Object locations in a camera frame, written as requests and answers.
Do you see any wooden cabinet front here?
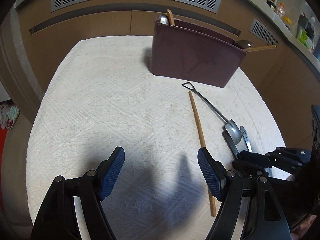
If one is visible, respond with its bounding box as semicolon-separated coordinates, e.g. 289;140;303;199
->
17;0;320;120

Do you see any brown wooden spoon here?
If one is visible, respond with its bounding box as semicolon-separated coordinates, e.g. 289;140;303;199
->
167;9;175;26

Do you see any steel spoon in holder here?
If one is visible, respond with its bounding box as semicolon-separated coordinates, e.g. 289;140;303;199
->
158;15;170;24

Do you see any wooden chopstick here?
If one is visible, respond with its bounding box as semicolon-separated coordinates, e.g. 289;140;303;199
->
188;91;217;217
243;45;277;53

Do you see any white textured cloth mat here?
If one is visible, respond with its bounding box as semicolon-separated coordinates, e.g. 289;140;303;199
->
25;35;287;240

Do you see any maroon plastic utensil holder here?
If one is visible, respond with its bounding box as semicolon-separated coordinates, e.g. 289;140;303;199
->
149;17;247;88

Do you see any metal utensil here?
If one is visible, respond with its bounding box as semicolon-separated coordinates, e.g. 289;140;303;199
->
240;126;252;152

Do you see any small grey ventilation grille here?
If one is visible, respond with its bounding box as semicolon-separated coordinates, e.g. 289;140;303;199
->
249;19;278;46

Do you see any metal shovel-shaped spoon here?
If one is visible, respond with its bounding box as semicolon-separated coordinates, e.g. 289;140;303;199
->
182;82;242;145

